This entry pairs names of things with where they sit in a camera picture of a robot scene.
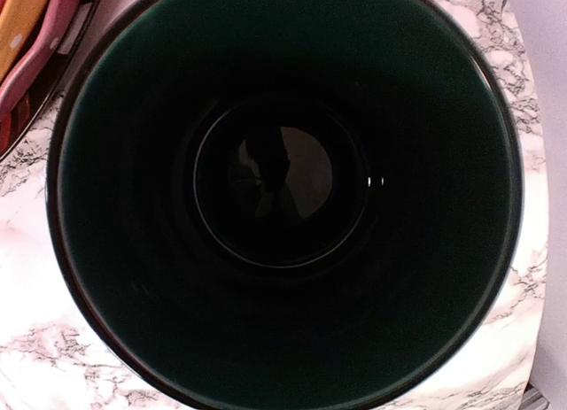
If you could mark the black striped plate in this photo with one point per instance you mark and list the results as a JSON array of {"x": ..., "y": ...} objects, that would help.
[{"x": 16, "y": 124}]

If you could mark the dark green mug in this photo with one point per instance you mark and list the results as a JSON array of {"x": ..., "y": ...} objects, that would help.
[{"x": 284, "y": 204}]

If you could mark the yellow polka dot plate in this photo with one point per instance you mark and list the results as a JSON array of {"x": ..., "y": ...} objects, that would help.
[{"x": 18, "y": 19}]

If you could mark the maroon polka dot plate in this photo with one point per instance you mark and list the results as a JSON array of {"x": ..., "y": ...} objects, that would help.
[{"x": 36, "y": 51}]

